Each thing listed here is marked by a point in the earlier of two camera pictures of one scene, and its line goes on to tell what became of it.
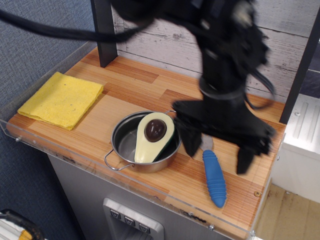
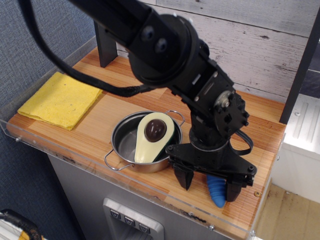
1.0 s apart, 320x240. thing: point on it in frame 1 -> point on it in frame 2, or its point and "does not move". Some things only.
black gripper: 230,119 -> 209,152
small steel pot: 148,140 does not move
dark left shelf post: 103,17 does not move
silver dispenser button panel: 126,223 does not move
